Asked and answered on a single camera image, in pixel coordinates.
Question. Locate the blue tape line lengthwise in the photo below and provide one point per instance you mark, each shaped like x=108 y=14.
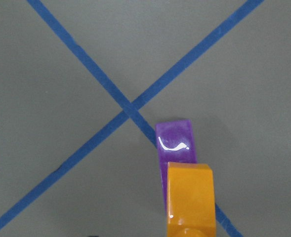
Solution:
x=86 y=56

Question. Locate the blue tape line crosswise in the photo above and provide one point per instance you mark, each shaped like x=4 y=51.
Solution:
x=184 y=61

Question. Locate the purple trapezoid block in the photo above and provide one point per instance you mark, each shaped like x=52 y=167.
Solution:
x=175 y=143

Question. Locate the orange trapezoid block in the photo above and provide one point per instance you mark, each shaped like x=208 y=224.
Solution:
x=190 y=207

